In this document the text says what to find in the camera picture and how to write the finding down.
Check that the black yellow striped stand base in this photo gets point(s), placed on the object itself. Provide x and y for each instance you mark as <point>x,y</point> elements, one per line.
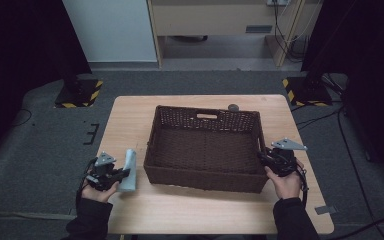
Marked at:
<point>80,95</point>
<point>308,93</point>

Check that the light blue cloth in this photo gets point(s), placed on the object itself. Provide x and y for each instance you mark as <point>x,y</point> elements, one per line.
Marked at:
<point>128,173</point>

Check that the white cabinet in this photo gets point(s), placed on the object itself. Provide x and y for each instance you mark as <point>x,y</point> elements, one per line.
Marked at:
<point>110,30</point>

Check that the black curtain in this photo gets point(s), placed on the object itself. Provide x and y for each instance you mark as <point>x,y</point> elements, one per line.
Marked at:
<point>370,66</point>
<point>20,60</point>

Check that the person's left hand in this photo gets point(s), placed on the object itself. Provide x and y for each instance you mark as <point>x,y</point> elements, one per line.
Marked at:
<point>96,195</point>

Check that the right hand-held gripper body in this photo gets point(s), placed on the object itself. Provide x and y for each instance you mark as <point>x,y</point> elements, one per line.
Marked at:
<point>283,161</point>

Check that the person's right hand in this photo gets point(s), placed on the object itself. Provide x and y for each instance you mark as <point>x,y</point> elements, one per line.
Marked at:
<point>286,186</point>

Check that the brown wicker basket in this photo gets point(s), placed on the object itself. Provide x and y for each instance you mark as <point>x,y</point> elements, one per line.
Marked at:
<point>206,153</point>

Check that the round grey table disc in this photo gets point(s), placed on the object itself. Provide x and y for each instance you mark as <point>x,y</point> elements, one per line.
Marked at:
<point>233,107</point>

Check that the light wooden desk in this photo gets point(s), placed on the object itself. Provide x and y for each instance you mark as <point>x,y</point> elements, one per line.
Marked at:
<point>213,20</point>

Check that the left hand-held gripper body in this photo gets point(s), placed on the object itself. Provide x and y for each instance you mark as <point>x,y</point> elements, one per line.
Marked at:
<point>103,175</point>

